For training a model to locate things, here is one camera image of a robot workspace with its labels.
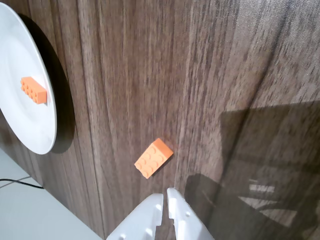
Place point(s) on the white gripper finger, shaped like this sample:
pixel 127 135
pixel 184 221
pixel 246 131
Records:
pixel 142 217
pixel 186 220

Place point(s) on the orange lego block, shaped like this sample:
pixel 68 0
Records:
pixel 33 90
pixel 153 160

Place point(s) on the white round plate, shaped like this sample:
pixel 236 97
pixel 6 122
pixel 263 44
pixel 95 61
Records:
pixel 25 50

